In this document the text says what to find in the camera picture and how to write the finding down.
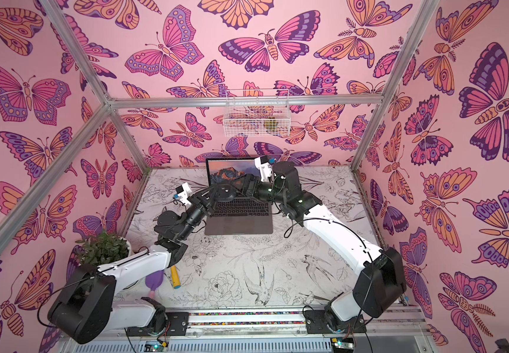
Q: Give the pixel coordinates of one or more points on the aluminium frame top rear bar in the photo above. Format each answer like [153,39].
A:
[261,100]

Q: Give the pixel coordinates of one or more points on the aluminium frame post left rear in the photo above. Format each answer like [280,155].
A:
[60,23]

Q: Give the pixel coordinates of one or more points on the aluminium frame left diagonal bar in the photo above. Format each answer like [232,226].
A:
[11,223]

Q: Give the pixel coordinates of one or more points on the grey laptop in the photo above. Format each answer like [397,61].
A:
[242,215]

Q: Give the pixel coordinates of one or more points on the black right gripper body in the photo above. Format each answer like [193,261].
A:
[259,186]

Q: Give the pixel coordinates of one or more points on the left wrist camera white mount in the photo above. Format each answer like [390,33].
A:
[183,194]

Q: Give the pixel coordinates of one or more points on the aluminium frame post right rear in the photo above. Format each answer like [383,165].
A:
[414,36]

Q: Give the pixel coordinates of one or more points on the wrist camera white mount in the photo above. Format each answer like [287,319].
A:
[263,164]
[183,194]

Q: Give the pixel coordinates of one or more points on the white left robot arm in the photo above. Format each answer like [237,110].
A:
[86,306]

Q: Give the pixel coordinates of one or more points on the green potted plant white pot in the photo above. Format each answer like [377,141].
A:
[103,248]

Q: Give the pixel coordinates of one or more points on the aluminium frame post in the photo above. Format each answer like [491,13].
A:
[414,36]
[60,23]

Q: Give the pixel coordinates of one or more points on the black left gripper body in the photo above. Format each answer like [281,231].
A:
[207,212]

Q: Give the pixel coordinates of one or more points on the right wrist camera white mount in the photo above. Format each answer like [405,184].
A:
[263,164]

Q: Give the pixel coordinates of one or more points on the purple garden trowel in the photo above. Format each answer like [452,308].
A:
[153,281]

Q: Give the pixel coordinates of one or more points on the blue garden hand rake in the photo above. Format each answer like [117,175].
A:
[174,277]

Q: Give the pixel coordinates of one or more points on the white wire basket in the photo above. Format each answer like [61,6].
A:
[257,120]

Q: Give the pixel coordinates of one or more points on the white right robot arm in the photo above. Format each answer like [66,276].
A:
[380,272]

